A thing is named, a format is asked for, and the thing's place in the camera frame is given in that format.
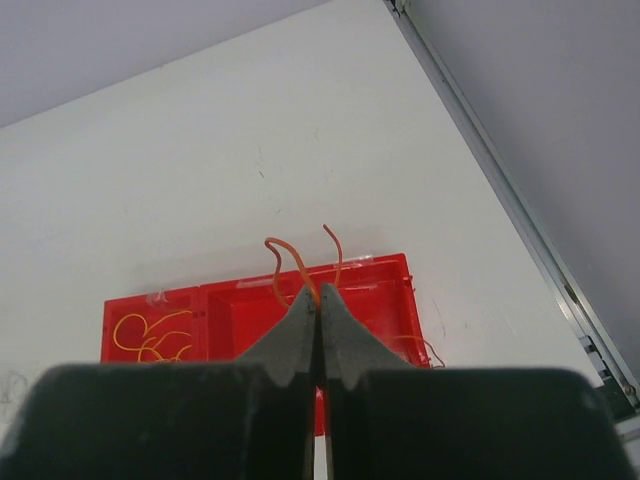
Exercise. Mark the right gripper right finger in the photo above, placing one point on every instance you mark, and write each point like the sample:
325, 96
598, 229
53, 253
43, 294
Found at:
388, 419

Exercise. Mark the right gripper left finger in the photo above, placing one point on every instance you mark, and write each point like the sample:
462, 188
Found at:
249, 418

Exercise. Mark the red three-compartment bin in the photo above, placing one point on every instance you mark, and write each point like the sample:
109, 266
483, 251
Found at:
219, 321

